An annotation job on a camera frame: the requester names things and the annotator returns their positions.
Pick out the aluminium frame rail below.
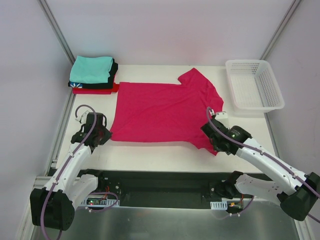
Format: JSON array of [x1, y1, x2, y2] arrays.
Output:
[[31, 174, 303, 202]]

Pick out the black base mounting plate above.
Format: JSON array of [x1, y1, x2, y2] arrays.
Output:
[[76, 169, 260, 208]]

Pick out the right aluminium corner post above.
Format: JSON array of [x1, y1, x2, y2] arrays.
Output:
[[259, 0, 304, 61]]

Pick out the left aluminium corner post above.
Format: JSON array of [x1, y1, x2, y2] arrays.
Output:
[[37, 0, 76, 65]]

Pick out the pink t shirt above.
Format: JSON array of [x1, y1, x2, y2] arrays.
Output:
[[110, 68, 224, 155]]

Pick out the left white cable duct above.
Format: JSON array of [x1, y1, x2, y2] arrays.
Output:
[[79, 197, 120, 208]]

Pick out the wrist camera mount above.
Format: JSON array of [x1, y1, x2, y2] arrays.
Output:
[[75, 111, 90, 124], [212, 111, 230, 128]]

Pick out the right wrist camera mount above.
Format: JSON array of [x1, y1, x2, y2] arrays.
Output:
[[212, 111, 230, 128]]

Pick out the right white cable duct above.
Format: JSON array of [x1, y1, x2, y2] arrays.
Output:
[[210, 200, 228, 211]]

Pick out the teal folded t shirt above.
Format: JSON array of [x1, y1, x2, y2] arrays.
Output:
[[69, 55, 114, 84]]

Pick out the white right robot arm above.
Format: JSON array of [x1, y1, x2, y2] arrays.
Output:
[[201, 118, 320, 222]]

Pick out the red folded t shirt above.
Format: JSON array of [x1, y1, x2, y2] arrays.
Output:
[[72, 83, 120, 95]]

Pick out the white cable duct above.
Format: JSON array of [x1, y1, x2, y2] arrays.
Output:
[[210, 200, 228, 211], [79, 197, 120, 208]]

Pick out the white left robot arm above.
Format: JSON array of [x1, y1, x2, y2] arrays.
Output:
[[30, 111, 112, 231]]

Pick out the black folded t shirt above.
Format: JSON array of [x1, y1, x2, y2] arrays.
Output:
[[67, 58, 119, 89]]

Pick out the aluminium corner post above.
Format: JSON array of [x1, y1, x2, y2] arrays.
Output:
[[37, 0, 76, 65], [259, 0, 304, 61]]

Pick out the white plastic laundry basket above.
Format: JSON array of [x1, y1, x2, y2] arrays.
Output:
[[225, 59, 285, 116]]

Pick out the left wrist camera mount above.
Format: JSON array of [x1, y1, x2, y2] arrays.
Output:
[[75, 111, 90, 124]]

